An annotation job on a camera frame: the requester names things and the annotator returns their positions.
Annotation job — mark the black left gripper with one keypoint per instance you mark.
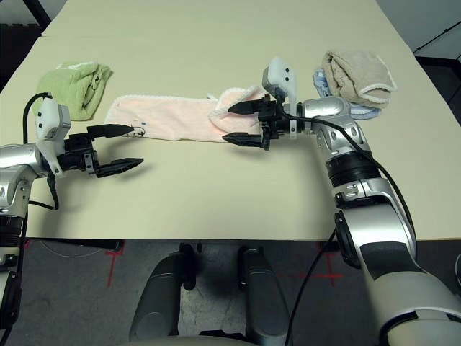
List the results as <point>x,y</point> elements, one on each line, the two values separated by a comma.
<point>77,155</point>

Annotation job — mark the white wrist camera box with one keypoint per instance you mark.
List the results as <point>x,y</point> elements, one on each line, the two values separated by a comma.
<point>50,119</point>
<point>282,74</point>

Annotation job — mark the grey robot leg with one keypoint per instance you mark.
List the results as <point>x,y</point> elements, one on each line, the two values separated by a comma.
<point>266,295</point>
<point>158,295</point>

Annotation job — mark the beige side table black legs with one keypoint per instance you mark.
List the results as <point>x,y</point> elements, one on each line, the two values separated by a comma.
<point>36,12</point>

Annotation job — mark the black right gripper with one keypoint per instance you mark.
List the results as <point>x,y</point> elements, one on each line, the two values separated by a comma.
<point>273,119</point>

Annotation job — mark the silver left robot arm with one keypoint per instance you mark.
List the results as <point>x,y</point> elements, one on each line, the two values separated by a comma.
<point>14,162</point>

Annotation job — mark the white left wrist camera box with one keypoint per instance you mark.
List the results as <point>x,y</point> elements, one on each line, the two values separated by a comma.
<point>50,119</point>

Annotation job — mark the black foam floor mat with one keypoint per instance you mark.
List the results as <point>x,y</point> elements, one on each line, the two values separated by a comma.
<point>11,50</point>

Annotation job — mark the green folded towel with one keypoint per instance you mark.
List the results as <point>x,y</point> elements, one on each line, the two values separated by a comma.
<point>72,86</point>

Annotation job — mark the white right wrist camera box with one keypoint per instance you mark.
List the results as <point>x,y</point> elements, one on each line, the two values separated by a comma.
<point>282,74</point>

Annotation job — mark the grey robot left leg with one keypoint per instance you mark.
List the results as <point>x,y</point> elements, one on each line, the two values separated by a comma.
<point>158,295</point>

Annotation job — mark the beige folded towel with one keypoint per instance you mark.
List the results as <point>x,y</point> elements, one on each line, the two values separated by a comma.
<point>356,72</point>

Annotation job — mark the pink towel with white trim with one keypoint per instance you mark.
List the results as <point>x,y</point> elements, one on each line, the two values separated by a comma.
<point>173,119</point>

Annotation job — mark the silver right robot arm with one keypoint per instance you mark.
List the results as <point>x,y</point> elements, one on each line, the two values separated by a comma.
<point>381,230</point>

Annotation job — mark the grey robot right leg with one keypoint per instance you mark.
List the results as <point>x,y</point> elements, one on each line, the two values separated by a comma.
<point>266,295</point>

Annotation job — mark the light blue folded towel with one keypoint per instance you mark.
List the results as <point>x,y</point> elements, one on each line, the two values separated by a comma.
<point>320,84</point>

